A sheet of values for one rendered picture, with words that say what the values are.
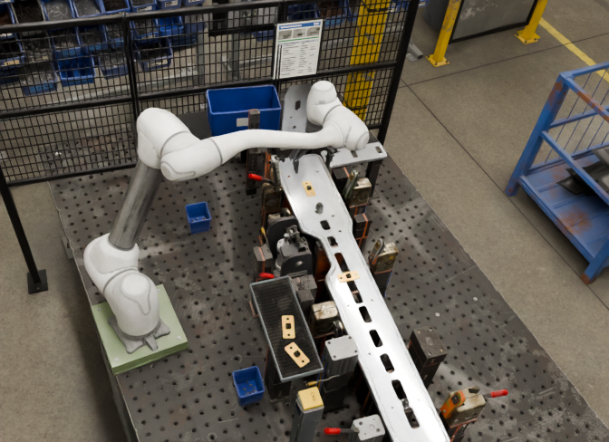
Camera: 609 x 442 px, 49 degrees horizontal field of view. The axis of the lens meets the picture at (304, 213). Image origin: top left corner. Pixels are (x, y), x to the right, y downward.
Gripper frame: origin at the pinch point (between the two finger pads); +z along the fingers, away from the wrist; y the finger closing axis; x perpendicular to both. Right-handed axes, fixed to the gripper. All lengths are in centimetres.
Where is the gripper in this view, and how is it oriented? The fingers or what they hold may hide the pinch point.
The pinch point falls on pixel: (312, 166)
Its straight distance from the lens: 270.7
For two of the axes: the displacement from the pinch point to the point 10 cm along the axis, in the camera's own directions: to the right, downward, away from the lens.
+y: 9.4, -1.8, 2.8
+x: -3.2, -7.4, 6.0
